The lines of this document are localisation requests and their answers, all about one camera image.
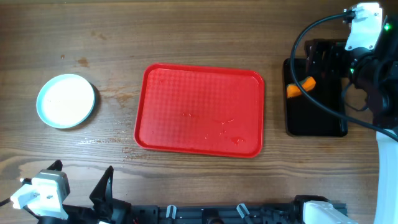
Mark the black rectangular tray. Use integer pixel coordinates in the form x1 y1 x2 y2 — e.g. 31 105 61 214
283 58 348 137

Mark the red plastic tray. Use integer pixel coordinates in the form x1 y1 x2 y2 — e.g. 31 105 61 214
134 63 265 158

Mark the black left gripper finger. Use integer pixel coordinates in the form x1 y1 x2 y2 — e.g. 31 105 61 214
47 160 63 171
89 166 114 212

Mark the orange sponge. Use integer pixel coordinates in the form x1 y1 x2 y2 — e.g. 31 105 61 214
285 76 317 99

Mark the light blue plate front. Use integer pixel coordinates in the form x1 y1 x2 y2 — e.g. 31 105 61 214
36 74 96 129

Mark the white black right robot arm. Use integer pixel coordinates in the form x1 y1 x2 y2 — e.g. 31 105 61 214
289 10 397 223

